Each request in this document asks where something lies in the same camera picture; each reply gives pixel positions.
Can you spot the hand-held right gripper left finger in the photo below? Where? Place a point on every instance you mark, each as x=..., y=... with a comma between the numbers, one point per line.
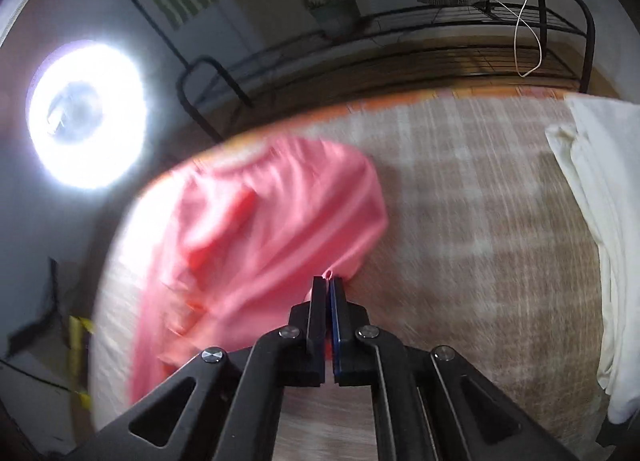
x=317, y=321

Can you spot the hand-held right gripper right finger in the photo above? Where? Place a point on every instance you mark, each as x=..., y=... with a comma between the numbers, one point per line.
x=336, y=321

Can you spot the pink dress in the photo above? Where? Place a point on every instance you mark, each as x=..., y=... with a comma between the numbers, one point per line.
x=260, y=241

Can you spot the black metal clothes rack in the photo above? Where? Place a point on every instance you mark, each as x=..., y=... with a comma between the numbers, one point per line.
x=589, y=36

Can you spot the yellow-trimmed bag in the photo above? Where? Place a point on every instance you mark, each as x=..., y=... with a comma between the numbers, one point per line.
x=75, y=341

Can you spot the white folded garment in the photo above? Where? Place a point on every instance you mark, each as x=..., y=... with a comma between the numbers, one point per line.
x=610, y=221

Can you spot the potted plant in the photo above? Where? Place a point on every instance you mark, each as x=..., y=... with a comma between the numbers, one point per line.
x=335, y=16

